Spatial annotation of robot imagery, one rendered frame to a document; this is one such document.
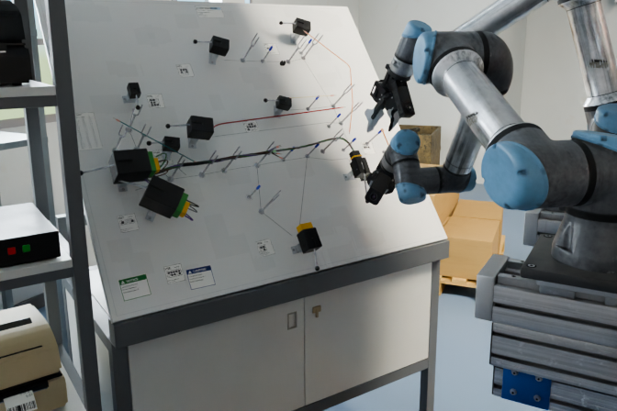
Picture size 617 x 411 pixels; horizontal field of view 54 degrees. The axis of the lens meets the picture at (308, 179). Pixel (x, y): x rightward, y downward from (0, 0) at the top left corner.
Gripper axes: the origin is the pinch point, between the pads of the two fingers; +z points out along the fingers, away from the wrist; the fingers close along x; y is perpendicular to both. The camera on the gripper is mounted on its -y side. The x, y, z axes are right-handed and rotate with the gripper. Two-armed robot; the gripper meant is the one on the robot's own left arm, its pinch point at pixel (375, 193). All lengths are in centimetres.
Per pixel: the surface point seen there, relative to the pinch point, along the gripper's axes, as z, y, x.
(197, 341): 0, -67, 24
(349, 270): 7.1, -24.5, -4.6
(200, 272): -10, -51, 32
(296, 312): 10.4, -43.6, 3.8
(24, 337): -15, -88, 60
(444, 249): 22.5, 3.9, -31.8
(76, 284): -29, -72, 52
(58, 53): -60, -35, 76
